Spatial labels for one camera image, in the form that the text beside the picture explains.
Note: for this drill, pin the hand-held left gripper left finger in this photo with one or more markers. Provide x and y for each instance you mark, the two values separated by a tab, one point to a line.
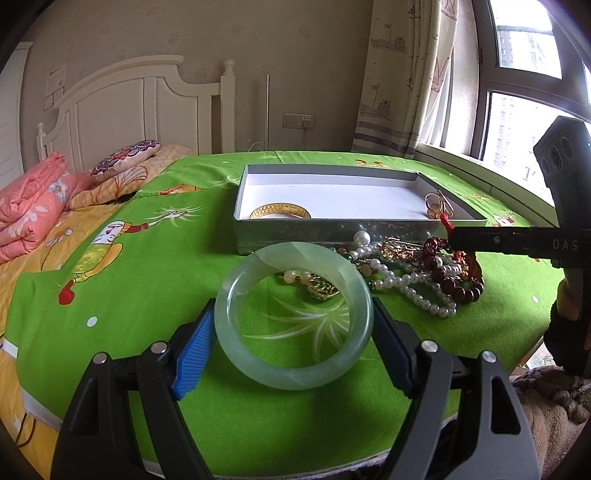
196	350

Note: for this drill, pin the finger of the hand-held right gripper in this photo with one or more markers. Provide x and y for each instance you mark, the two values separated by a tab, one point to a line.
498	240

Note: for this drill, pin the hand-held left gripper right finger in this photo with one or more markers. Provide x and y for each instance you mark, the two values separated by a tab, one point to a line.
392	344

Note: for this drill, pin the pale green jade bangle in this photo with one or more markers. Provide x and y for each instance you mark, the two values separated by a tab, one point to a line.
295	374

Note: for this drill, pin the large white pearl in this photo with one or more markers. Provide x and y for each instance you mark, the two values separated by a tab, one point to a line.
362	237

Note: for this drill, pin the grey jewelry box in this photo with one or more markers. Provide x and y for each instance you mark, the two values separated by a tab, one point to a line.
332	194

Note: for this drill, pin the person's right hand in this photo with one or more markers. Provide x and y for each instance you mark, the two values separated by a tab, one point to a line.
565	346

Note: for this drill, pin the dark framed window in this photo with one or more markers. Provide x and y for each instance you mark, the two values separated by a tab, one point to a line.
521	124

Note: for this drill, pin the green printed blanket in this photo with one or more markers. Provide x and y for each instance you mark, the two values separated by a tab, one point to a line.
152	277

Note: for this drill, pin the gold bangle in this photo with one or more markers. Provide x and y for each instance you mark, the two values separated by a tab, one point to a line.
261	211

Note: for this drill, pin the brown fuzzy clothing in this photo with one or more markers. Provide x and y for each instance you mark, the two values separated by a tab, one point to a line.
554	415

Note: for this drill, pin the yellow printed bedsheet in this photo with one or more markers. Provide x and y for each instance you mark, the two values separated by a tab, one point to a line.
27	415

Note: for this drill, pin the cream printed curtain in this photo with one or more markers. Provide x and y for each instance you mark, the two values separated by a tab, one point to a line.
392	92

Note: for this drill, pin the yellow patterned pillow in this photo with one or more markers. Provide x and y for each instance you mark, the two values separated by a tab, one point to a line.
106	187

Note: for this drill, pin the embroidered flower pillow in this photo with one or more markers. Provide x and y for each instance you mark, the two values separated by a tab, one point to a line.
124	157

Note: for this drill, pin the pink floral quilt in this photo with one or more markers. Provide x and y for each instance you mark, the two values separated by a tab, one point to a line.
32	203

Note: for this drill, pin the white thin pole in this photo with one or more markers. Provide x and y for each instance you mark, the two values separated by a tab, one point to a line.
267	110

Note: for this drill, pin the white wooden headboard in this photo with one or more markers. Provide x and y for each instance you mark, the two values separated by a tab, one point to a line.
115	110

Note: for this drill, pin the white wardrobe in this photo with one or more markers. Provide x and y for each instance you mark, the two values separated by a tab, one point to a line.
11	115

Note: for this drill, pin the grey wall socket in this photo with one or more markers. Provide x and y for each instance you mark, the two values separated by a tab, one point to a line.
293	120

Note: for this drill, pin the paper notes on wall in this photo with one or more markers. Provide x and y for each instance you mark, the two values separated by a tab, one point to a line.
56	76

